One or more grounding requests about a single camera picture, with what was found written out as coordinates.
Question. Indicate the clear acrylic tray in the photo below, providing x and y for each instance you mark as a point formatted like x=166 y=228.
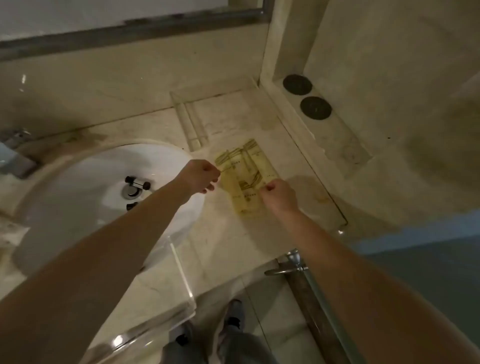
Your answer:
x=176 y=285

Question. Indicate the chrome towel bar bracket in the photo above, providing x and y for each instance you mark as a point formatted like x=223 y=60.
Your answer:
x=292 y=262

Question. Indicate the person's shoe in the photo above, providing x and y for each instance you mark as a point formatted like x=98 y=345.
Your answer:
x=234 y=315
x=183 y=335

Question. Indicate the chrome sink drain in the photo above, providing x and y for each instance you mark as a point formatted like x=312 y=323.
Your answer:
x=130 y=193

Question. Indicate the black round coaster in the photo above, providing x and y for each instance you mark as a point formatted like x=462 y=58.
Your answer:
x=297 y=84
x=315 y=108

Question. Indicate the white paper sheet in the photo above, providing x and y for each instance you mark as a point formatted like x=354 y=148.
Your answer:
x=75 y=11

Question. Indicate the person's right forearm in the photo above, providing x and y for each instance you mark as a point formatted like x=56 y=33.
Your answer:
x=356 y=292

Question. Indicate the chrome faucet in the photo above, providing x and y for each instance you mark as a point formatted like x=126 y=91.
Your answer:
x=17 y=157

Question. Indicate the metal-framed wall mirror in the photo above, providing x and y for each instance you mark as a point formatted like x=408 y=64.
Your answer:
x=150 y=30

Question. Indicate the small black-capped bottle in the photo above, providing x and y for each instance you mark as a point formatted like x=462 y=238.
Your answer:
x=138 y=183
x=132 y=206

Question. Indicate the clear acrylic organizer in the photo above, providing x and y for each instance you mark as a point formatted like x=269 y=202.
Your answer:
x=195 y=127

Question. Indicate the person's right shoe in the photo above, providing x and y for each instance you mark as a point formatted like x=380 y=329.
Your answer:
x=234 y=315

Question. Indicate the white sink basin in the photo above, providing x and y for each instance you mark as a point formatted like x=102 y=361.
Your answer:
x=75 y=195

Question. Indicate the person's right hand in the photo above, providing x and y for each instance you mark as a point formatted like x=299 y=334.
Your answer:
x=281 y=198

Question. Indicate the person's left hand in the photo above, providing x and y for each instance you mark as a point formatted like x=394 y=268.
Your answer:
x=198 y=178

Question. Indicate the person's left forearm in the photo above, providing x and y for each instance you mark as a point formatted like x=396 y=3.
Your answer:
x=93 y=281

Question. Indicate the person's left shoe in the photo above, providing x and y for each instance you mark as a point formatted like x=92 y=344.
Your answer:
x=183 y=335

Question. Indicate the person's grey trousers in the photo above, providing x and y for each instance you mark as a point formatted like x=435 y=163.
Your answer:
x=240 y=348

